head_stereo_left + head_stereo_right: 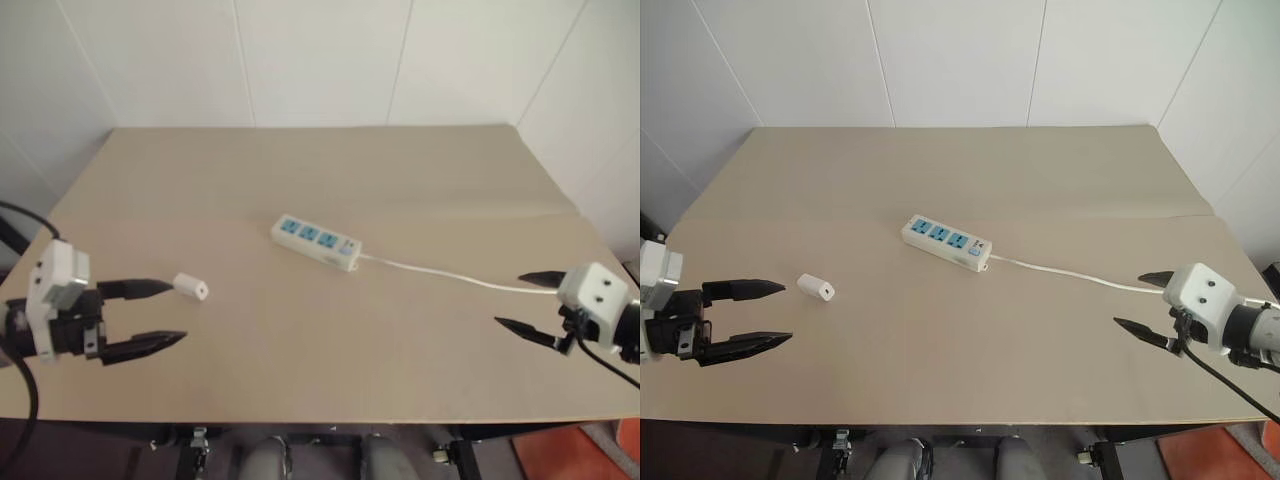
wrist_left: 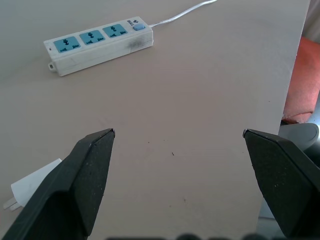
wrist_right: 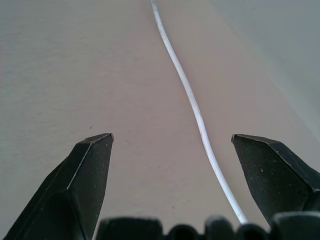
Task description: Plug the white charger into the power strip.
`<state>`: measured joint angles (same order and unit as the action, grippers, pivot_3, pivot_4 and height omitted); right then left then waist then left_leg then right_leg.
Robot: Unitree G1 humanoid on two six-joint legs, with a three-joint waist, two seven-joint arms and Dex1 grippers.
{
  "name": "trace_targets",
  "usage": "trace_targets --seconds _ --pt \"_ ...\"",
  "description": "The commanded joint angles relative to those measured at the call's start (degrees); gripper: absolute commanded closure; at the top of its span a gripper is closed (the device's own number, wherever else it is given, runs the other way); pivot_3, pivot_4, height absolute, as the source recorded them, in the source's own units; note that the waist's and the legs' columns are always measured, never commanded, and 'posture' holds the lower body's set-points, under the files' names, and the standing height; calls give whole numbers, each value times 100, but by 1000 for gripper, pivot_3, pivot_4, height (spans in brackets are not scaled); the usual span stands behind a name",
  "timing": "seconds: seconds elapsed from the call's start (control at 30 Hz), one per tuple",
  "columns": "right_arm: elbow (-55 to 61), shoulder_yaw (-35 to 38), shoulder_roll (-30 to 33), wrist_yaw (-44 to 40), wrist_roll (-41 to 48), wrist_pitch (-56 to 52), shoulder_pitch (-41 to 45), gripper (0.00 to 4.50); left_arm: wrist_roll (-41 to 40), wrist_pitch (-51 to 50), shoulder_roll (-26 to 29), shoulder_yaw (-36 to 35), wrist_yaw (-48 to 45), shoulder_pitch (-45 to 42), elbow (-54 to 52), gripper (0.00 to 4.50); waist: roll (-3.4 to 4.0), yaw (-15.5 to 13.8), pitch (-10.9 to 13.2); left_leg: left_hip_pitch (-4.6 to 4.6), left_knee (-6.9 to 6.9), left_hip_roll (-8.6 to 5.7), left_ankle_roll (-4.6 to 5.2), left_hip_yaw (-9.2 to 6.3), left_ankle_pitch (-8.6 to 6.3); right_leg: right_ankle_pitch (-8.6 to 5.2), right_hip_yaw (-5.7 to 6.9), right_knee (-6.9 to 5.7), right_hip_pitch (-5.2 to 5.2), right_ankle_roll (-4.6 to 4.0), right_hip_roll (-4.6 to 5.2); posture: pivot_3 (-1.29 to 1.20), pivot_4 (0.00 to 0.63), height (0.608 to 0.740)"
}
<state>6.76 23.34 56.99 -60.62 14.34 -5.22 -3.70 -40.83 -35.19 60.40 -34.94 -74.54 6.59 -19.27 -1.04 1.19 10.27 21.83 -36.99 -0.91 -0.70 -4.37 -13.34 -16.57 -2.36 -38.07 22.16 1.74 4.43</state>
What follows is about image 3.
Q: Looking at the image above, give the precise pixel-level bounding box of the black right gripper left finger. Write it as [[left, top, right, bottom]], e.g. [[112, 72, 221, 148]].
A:
[[3, 132, 115, 240]]

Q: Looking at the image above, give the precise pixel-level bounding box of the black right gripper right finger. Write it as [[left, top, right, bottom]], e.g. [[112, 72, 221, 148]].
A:
[[230, 133, 320, 230]]

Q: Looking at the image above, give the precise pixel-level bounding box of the white cable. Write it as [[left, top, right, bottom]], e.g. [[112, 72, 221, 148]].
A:
[[149, 0, 248, 224]]

